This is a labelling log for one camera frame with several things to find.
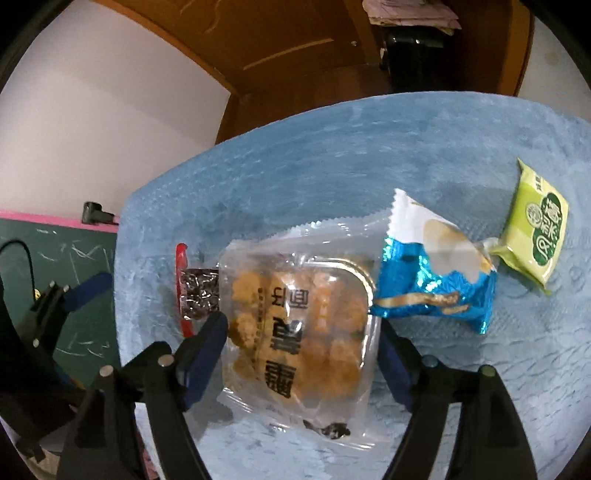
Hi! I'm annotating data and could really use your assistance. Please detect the clear pastry tray packet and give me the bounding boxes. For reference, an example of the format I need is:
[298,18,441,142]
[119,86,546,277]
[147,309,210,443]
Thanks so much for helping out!
[218,211,387,450]

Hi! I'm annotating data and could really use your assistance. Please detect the dark red date packet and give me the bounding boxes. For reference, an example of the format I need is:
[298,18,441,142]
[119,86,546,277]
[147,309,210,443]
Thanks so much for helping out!
[175,243,219,338]

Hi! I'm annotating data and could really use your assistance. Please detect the blue white candy wrapper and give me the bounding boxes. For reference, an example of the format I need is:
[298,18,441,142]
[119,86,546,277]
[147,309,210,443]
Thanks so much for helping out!
[372,189,498,334]

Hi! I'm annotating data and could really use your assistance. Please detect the green small snack packet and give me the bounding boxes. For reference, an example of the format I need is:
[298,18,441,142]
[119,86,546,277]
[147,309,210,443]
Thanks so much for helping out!
[489,160,569,288]

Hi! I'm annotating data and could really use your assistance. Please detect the blue table cloth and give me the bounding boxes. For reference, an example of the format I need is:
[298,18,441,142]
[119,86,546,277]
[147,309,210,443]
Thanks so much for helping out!
[114,92,590,479]

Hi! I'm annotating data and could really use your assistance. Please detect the brown wooden door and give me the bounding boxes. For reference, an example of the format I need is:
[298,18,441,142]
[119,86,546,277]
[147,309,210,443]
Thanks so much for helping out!
[104,0,392,142]

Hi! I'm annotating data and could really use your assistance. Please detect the wooden corner shelf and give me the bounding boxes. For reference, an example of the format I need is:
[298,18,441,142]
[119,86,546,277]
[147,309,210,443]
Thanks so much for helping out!
[341,0,537,98]

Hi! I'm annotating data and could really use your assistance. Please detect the folded pink cloths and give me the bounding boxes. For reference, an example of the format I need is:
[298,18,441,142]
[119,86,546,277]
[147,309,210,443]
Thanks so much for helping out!
[362,0,462,35]

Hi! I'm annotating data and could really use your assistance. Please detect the black cable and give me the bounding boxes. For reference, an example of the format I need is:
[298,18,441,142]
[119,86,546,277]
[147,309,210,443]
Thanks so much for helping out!
[0,238,40,301]

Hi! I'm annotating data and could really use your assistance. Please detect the green chalkboard pink frame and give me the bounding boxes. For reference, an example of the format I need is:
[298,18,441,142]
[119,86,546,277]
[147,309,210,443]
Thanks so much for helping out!
[0,209,122,388]

